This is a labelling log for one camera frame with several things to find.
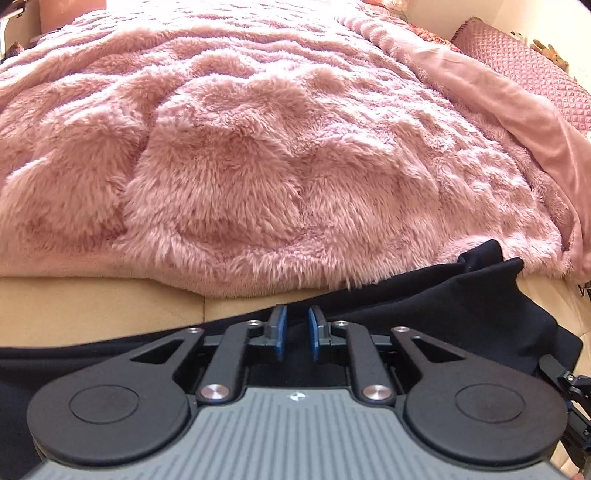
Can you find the pink quilted pillow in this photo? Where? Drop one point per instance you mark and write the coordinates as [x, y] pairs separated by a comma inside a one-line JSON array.
[[531, 69]]

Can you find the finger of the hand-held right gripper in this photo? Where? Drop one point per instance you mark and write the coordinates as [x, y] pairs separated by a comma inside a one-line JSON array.
[[561, 376]]

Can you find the beige padded mattress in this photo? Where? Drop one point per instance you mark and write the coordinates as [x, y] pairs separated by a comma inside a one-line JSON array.
[[115, 304]]

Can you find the pink fluffy blanket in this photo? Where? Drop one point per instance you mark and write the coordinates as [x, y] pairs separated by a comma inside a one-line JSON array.
[[277, 138]]

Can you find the pink smooth duvet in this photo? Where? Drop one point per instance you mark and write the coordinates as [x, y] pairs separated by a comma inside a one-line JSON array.
[[531, 129]]

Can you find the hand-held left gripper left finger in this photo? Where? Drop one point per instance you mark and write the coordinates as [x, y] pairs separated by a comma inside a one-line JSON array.
[[279, 330]]

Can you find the white small table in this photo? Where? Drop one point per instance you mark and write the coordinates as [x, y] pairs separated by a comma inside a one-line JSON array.
[[3, 32]]

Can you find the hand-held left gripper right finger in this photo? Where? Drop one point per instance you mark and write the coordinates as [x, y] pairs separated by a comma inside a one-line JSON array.
[[315, 332]]

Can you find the black pants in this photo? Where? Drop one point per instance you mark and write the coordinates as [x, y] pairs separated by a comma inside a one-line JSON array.
[[485, 314]]

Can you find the brown plush toys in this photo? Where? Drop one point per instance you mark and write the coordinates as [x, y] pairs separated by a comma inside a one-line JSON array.
[[547, 50]]

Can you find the red floral pillow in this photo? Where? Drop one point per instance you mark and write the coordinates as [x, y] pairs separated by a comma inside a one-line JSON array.
[[434, 37]]

